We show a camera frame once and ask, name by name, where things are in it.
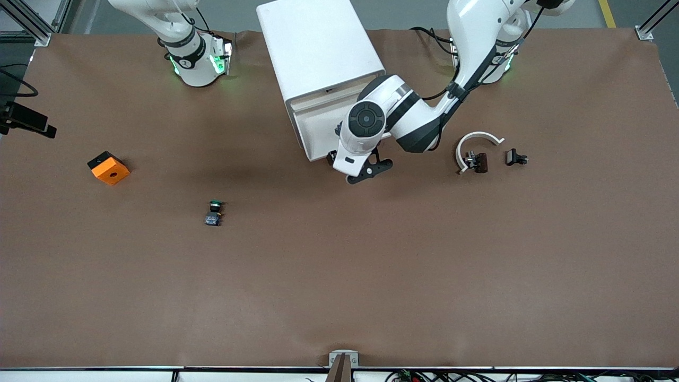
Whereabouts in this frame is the white plastic drawer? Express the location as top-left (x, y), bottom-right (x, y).
top-left (290, 85), bottom-right (367, 113)
top-left (293, 102), bottom-right (351, 162)

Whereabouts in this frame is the brown table cover sheet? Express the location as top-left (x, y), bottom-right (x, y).
top-left (0, 27), bottom-right (679, 369)

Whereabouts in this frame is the grey metal bracket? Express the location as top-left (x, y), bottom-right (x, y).
top-left (329, 350), bottom-right (359, 368)

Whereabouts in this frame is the brown mounting post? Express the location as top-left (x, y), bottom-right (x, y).
top-left (325, 354), bottom-right (355, 382)

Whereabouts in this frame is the aluminium frame profile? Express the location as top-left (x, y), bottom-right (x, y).
top-left (0, 0), bottom-right (54, 47)
top-left (635, 0), bottom-right (679, 42)

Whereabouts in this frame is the orange and black box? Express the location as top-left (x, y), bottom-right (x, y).
top-left (87, 151), bottom-right (131, 186)

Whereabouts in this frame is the white drawer cabinet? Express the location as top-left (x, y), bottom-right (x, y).
top-left (257, 0), bottom-right (386, 149)

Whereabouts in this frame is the white curved plastic clamp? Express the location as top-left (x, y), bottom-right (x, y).
top-left (455, 131), bottom-right (504, 175)

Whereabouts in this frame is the black arm base cable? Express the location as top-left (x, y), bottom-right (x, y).
top-left (410, 25), bottom-right (459, 58)

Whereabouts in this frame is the cable bundle below table edge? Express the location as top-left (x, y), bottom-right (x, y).
top-left (385, 369), bottom-right (679, 382)

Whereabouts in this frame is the green push button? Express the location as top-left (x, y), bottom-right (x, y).
top-left (205, 199), bottom-right (225, 227)

